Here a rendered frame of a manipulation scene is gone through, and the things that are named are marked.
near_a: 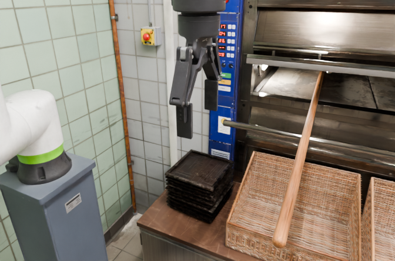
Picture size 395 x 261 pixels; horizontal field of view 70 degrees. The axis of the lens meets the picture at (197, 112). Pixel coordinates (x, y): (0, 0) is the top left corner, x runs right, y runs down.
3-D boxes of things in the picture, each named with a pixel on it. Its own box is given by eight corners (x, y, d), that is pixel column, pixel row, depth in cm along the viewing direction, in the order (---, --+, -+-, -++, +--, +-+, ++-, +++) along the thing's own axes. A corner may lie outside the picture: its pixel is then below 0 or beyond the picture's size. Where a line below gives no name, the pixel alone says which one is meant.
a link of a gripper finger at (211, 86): (204, 80, 62) (205, 79, 62) (204, 109, 65) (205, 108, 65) (217, 82, 61) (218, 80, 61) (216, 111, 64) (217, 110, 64)
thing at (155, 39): (147, 43, 172) (146, 26, 168) (162, 44, 168) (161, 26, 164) (140, 44, 165) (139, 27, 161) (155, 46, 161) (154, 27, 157)
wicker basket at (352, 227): (248, 187, 176) (252, 149, 165) (350, 214, 154) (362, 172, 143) (223, 247, 135) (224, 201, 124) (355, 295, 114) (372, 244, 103)
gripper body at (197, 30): (190, 10, 55) (190, 57, 59) (168, 14, 48) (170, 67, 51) (227, 11, 52) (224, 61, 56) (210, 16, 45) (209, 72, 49)
